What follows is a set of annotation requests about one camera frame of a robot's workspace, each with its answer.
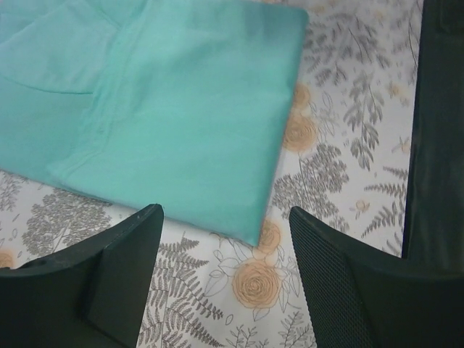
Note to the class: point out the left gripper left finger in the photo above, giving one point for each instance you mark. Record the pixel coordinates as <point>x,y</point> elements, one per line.
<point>90,294</point>

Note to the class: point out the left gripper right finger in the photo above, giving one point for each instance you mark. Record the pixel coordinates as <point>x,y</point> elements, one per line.
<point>359,296</point>

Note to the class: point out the teal t shirt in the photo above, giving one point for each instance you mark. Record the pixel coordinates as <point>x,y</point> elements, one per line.
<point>180,103</point>

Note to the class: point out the floral patterned table mat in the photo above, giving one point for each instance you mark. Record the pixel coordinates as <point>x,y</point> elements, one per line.
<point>344,159</point>

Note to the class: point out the aluminium frame rail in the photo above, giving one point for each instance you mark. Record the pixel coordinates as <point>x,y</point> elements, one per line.
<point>433,232</point>

